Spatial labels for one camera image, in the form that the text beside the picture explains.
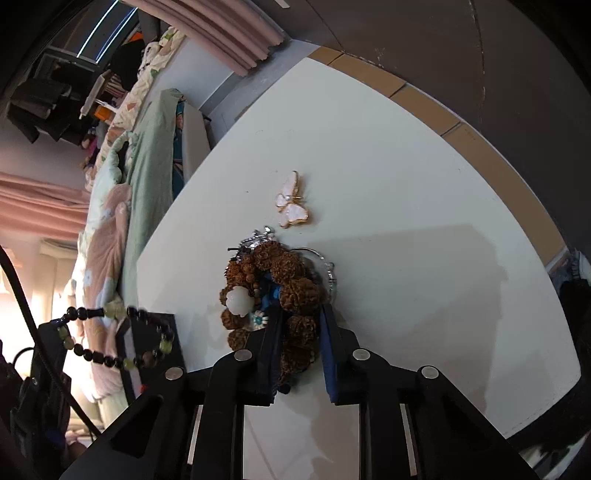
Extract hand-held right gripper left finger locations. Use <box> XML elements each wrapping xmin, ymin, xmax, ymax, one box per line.
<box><xmin>60</xmin><ymin>277</ymin><xmax>284</xmax><ymax>480</ymax></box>

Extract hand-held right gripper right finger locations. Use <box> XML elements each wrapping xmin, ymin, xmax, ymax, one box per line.
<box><xmin>322</xmin><ymin>304</ymin><xmax>541</xmax><ymax>480</ymax></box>

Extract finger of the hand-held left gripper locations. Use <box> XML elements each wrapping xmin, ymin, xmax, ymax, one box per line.
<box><xmin>36</xmin><ymin>318</ymin><xmax>72</xmax><ymax>384</ymax></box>

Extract brown rudraksha bead bracelet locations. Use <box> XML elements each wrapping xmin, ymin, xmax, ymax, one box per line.
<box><xmin>219</xmin><ymin>241</ymin><xmax>324</xmax><ymax>393</ymax></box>

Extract black and green bead bracelet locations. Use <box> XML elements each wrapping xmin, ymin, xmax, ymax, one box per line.
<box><xmin>55</xmin><ymin>302</ymin><xmax>178</xmax><ymax>372</ymax></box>

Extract silver bangle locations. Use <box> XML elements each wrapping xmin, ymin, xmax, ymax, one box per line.
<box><xmin>291</xmin><ymin>247</ymin><xmax>337</xmax><ymax>296</ymax></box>

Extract silver chain bracelet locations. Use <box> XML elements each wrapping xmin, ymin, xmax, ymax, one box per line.
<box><xmin>228</xmin><ymin>226</ymin><xmax>278</xmax><ymax>254</ymax></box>

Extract pink butterfly brooch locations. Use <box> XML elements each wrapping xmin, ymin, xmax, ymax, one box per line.
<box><xmin>274</xmin><ymin>171</ymin><xmax>310</xmax><ymax>228</ymax></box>

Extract pink floral blanket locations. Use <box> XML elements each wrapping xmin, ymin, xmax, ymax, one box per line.
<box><xmin>76</xmin><ymin>185</ymin><xmax>139</xmax><ymax>402</ymax></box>

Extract pink curtain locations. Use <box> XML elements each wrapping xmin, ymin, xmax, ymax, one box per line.
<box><xmin>0</xmin><ymin>172</ymin><xmax>92</xmax><ymax>241</ymax></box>
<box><xmin>124</xmin><ymin>0</ymin><xmax>290</xmax><ymax>77</ymax></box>

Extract cartoon printed cloth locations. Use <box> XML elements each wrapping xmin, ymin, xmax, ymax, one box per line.
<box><xmin>172</xmin><ymin>98</ymin><xmax>186</xmax><ymax>197</ymax></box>

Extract green bed sheet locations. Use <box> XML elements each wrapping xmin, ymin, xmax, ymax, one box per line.
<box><xmin>99</xmin><ymin>89</ymin><xmax>186</xmax><ymax>421</ymax></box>

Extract pale green quilt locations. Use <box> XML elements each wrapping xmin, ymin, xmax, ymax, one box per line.
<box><xmin>88</xmin><ymin>130</ymin><xmax>136</xmax><ymax>222</ymax></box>

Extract hanging dark clothes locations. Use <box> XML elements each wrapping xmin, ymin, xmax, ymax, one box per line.
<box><xmin>6</xmin><ymin>50</ymin><xmax>95</xmax><ymax>145</ymax></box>

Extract white folding rack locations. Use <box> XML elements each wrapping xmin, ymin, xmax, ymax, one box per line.
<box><xmin>78</xmin><ymin>73</ymin><xmax>116</xmax><ymax>121</ymax></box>

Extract black cloth pile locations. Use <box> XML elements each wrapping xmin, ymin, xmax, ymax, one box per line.
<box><xmin>110</xmin><ymin>42</ymin><xmax>143</xmax><ymax>94</ymax></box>

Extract black cable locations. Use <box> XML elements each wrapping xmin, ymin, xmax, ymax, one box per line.
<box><xmin>0</xmin><ymin>247</ymin><xmax>102</xmax><ymax>437</ymax></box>

